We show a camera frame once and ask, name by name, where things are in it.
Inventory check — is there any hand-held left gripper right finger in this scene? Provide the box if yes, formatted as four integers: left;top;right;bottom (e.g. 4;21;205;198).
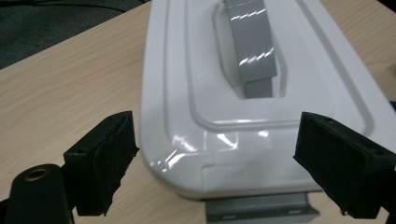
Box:
292;111;396;219

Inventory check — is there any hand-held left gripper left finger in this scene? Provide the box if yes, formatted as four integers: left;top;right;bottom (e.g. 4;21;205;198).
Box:
63;110;140;217

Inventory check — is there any brown transparent storage box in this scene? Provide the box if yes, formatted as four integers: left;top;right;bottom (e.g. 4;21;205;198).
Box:
204;190;321;224

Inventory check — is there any white box lid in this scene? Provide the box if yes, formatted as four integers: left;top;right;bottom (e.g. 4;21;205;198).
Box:
139;0;396;201

